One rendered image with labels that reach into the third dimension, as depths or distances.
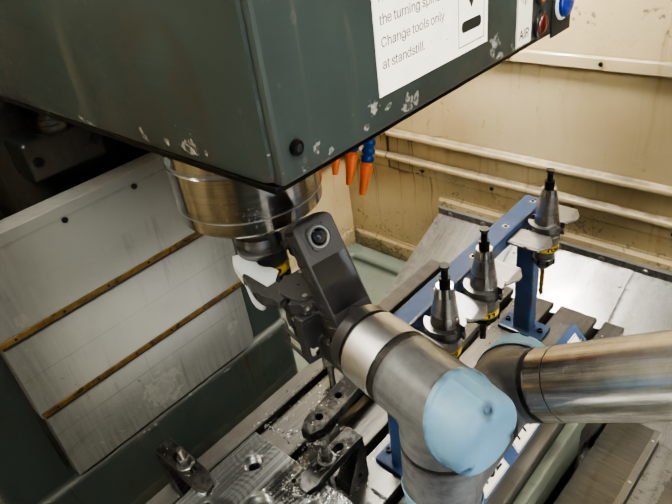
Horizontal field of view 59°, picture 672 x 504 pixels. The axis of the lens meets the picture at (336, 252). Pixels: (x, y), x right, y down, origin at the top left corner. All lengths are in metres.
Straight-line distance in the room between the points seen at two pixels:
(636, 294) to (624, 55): 0.58
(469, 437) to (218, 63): 0.32
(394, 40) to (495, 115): 1.21
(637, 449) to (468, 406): 0.97
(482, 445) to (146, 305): 0.81
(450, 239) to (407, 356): 1.32
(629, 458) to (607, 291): 0.45
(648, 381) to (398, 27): 0.34
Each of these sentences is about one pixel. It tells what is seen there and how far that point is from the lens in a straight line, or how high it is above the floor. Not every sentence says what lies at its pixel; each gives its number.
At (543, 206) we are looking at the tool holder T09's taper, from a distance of 1.10.
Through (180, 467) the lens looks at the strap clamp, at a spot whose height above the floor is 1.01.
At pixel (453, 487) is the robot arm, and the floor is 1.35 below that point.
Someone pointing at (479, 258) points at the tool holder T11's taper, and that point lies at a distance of 0.92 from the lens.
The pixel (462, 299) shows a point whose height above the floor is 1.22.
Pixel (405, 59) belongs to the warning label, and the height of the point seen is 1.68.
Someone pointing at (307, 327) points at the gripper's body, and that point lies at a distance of 0.61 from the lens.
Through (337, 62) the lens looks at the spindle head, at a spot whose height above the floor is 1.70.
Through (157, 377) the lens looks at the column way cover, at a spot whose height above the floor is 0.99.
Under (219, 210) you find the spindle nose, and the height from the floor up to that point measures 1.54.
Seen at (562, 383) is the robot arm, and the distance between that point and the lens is 0.58.
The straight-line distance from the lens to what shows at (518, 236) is 1.10.
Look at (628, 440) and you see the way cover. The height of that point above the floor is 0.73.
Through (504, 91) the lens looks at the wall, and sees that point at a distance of 1.62.
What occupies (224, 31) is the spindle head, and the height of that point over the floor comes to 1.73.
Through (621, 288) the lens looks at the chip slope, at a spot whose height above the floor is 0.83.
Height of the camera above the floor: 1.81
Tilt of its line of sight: 33 degrees down
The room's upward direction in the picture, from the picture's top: 9 degrees counter-clockwise
